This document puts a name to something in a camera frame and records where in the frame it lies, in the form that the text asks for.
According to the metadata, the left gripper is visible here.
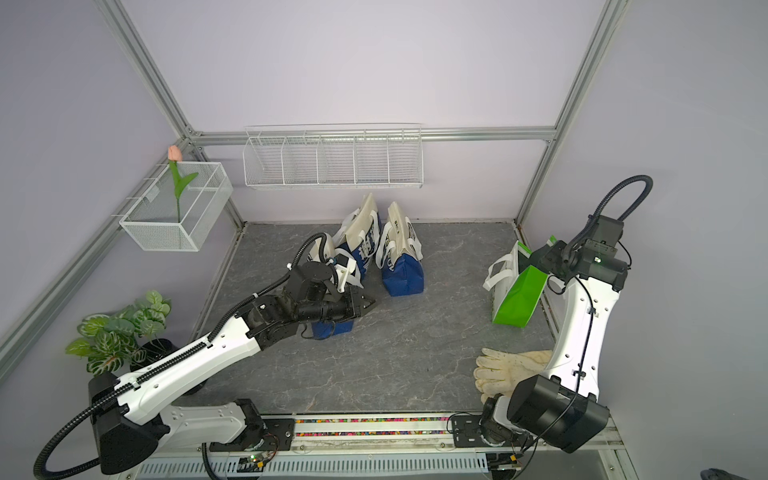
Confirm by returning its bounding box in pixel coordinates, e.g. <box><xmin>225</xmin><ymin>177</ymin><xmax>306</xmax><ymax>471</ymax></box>
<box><xmin>299</xmin><ymin>285</ymin><xmax>382</xmax><ymax>324</ymax></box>

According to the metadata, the blue beige takeout bag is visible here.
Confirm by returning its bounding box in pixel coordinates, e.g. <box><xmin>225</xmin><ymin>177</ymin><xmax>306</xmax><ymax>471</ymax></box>
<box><xmin>306</xmin><ymin>233</ymin><xmax>363</xmax><ymax>340</ymax></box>

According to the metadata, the green and white takeout bag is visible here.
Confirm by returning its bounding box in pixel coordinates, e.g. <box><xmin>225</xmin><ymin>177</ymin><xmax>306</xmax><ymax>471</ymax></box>
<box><xmin>483</xmin><ymin>241</ymin><xmax>548</xmax><ymax>328</ymax></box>

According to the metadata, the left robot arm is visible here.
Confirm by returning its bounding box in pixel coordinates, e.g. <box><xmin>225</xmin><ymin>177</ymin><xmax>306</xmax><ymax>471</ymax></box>
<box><xmin>33</xmin><ymin>233</ymin><xmax>376</xmax><ymax>479</ymax></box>

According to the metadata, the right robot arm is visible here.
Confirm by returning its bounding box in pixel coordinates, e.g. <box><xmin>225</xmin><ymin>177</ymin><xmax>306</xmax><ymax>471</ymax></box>
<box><xmin>480</xmin><ymin>175</ymin><xmax>653</xmax><ymax>453</ymax></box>

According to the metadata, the back right blue beige bag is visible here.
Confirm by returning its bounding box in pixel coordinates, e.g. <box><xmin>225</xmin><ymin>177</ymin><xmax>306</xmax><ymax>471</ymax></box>
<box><xmin>375</xmin><ymin>202</ymin><xmax>425</xmax><ymax>297</ymax></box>

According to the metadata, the back left blue beige bag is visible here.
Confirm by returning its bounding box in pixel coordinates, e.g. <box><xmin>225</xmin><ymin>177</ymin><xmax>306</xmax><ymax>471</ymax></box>
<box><xmin>332</xmin><ymin>193</ymin><xmax>381</xmax><ymax>280</ymax></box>

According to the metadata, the beige work glove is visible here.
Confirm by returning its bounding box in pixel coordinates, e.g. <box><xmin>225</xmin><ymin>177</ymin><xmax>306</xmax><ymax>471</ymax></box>
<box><xmin>473</xmin><ymin>348</ymin><xmax>552</xmax><ymax>402</ymax></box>

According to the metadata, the artificial pink tulip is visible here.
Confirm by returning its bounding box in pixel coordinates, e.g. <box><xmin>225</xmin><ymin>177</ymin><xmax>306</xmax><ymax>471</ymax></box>
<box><xmin>167</xmin><ymin>145</ymin><xmax>199</xmax><ymax>223</ymax></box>

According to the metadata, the potted green leafy plant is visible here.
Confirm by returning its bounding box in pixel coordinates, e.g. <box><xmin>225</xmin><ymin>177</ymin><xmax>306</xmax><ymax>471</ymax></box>
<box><xmin>65</xmin><ymin>290</ymin><xmax>175</xmax><ymax>376</ymax></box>

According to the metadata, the long white wire basket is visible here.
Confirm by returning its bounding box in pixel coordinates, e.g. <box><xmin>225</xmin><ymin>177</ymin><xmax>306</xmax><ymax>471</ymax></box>
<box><xmin>242</xmin><ymin>138</ymin><xmax>425</xmax><ymax>189</ymax></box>

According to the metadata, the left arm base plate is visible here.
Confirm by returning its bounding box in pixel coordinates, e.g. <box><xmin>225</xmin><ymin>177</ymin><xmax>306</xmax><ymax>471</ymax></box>
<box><xmin>208</xmin><ymin>417</ymin><xmax>296</xmax><ymax>452</ymax></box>

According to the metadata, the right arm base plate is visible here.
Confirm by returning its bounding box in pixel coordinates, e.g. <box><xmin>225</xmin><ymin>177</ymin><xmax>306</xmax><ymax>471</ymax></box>
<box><xmin>446</xmin><ymin>412</ymin><xmax>532</xmax><ymax>448</ymax></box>

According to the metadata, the small white wire basket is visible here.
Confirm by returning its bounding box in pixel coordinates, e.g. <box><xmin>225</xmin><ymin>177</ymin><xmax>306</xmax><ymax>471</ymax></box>
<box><xmin>120</xmin><ymin>161</ymin><xmax>233</xmax><ymax>252</ymax></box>

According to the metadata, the aluminium frame rail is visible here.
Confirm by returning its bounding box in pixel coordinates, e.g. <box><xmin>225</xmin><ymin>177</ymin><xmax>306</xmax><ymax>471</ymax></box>
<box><xmin>190</xmin><ymin>124</ymin><xmax>558</xmax><ymax>147</ymax></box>

